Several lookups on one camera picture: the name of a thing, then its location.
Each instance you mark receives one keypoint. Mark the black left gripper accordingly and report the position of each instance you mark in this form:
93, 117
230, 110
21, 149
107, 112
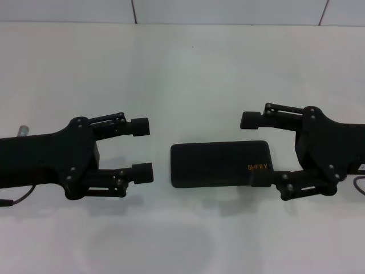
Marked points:
42, 157

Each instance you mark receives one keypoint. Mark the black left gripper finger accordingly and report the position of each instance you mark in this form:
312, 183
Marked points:
141, 127
144, 172

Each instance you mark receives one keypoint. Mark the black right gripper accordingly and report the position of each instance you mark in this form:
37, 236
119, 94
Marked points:
328, 145

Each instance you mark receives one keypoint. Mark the black glasses case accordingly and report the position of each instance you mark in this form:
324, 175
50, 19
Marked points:
214, 164

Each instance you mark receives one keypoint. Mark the silver left wrist post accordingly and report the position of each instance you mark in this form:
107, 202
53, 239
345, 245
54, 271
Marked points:
23, 130

